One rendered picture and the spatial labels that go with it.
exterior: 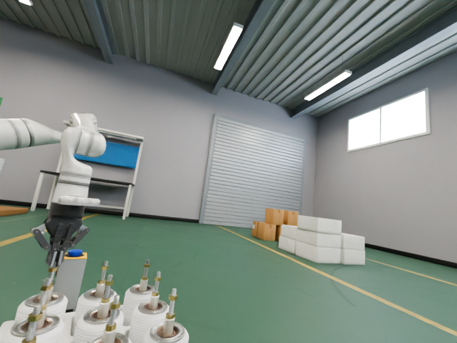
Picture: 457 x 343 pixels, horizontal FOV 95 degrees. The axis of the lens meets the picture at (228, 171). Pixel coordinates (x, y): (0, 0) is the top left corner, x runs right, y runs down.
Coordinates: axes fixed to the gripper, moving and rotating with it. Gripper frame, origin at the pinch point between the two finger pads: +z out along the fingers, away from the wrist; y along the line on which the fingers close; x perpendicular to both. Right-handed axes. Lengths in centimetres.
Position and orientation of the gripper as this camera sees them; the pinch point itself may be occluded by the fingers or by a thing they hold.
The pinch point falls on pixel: (55, 258)
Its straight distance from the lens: 73.9
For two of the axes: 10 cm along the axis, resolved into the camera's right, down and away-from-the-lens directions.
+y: -5.3, -2.0, -8.3
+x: 8.4, 0.2, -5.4
